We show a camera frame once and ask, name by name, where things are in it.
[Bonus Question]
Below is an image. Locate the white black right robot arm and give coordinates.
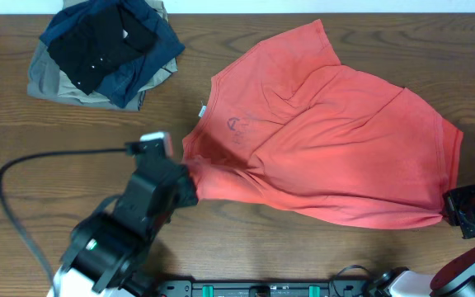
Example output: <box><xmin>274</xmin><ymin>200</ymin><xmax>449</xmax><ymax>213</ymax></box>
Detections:
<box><xmin>364</xmin><ymin>185</ymin><xmax>475</xmax><ymax>297</ymax></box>

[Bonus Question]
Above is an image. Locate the navy blue folded garment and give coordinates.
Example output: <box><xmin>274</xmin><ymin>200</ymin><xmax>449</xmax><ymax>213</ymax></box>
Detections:
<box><xmin>40</xmin><ymin>0</ymin><xmax>185</xmax><ymax>107</ymax></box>

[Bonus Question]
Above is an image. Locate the black mounting rail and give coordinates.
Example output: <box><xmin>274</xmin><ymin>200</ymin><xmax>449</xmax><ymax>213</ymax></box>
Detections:
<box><xmin>153</xmin><ymin>280</ymin><xmax>368</xmax><ymax>297</ymax></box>

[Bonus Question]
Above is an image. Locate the red orange t-shirt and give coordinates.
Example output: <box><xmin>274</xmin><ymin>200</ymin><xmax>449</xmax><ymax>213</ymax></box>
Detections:
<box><xmin>183</xmin><ymin>21</ymin><xmax>463</xmax><ymax>229</ymax></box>

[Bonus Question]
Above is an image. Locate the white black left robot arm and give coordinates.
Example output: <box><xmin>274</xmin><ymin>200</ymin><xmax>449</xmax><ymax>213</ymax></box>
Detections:
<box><xmin>61</xmin><ymin>157</ymin><xmax>199</xmax><ymax>296</ymax></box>

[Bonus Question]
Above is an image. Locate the black folded shirt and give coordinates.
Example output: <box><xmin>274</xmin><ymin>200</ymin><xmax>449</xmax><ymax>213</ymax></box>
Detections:
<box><xmin>48</xmin><ymin>4</ymin><xmax>158</xmax><ymax>95</ymax></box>

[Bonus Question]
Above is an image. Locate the grey khaki folded garment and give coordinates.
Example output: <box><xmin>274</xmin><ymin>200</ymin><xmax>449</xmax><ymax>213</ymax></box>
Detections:
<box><xmin>27</xmin><ymin>0</ymin><xmax>177</xmax><ymax>111</ymax></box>

